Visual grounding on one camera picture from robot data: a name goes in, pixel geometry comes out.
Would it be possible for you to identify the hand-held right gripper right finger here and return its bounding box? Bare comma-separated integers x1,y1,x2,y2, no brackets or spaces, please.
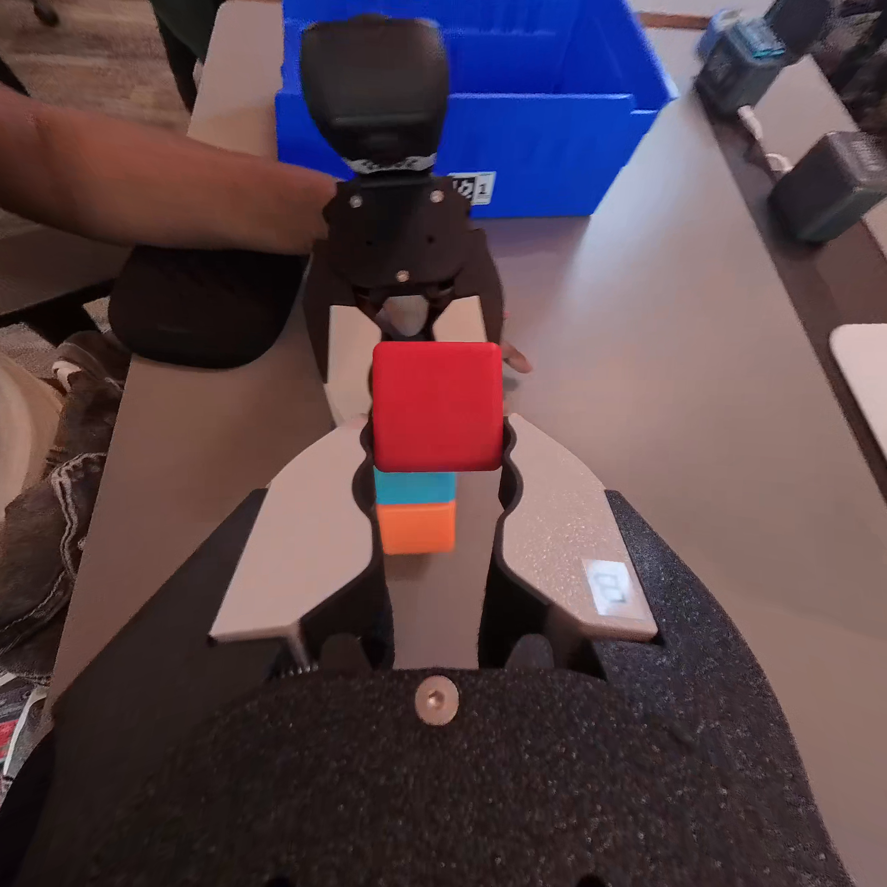
486,412,659,666

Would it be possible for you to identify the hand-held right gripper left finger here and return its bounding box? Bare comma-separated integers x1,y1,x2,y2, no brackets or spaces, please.
211,413,383,663

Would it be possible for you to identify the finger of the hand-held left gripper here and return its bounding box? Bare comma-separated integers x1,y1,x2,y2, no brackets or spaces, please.
326,305,385,431

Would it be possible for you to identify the red foam cube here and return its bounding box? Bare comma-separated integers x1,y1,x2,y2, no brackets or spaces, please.
369,341,505,474

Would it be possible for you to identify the orange foam cube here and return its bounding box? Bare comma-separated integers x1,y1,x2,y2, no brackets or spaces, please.
379,502,458,555

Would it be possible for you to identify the teal foam cube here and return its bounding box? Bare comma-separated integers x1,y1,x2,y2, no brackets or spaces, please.
375,469,458,510

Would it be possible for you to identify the blue plastic bin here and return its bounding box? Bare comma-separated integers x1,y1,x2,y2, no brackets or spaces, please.
275,0,680,220

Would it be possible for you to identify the person's left forearm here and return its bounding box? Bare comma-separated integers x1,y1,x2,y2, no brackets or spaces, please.
0,86,299,257

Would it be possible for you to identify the person's left hand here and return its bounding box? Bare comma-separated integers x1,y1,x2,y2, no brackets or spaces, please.
271,156,340,257

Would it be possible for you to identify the black textured armrest pad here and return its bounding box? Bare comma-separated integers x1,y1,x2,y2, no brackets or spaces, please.
109,247,309,370

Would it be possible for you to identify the white stand base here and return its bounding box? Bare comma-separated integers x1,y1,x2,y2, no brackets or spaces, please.
829,323,887,458

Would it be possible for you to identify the black power unit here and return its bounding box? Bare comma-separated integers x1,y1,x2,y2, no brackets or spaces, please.
770,132,887,243
693,12,791,119

